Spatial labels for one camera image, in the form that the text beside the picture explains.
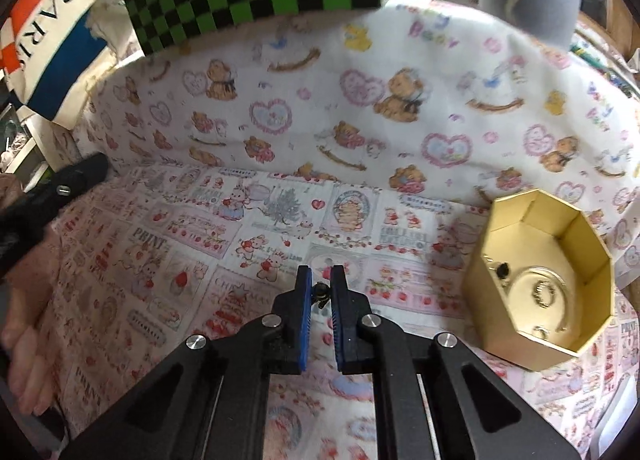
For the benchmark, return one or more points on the red white blue tote bag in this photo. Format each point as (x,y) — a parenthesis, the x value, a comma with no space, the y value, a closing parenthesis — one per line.
(50,64)

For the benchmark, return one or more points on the white device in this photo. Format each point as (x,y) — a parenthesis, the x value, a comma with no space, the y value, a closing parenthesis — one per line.
(616,415)

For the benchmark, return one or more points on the clear gold-edged bangle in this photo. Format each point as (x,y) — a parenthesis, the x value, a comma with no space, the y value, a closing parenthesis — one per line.
(520,290)

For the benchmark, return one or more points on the person's left hand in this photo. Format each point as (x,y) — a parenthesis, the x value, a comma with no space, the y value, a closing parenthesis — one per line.
(30,315)

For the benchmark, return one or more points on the black stud earring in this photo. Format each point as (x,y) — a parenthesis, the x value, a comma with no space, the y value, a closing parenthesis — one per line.
(501,270)
(318,293)

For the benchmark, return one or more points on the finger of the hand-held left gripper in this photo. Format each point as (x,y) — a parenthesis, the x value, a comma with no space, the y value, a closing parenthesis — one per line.
(60,190)

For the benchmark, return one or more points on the gold octagonal box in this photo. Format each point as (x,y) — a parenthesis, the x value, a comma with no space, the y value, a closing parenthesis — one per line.
(490,320)

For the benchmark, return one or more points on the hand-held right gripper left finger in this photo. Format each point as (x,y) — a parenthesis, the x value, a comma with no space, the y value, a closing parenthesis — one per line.
(303,322)

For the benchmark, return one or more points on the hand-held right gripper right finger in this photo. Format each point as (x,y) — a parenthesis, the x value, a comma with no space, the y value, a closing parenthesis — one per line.
(337,322)

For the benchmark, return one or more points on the bear print cloth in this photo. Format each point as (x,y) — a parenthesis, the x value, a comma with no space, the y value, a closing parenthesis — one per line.
(325,104)

